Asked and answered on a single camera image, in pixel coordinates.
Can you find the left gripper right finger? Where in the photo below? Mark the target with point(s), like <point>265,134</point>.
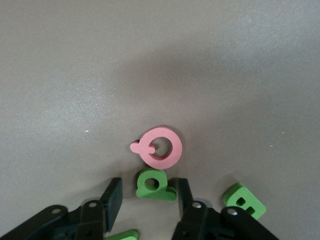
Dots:
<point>185,197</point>

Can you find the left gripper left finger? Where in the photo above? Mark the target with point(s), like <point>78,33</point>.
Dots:
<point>112,200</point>

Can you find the brown table mat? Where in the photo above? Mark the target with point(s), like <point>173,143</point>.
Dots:
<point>75,75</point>

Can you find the green foam letter P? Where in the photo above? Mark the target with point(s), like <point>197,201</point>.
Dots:
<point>165,195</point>

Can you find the pink foam letter Q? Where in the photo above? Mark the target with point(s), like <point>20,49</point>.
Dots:
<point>172,150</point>

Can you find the green foam letter B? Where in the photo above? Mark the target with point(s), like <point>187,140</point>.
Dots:
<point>231,197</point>

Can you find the green foam letter N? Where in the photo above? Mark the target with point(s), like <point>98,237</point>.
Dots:
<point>125,235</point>

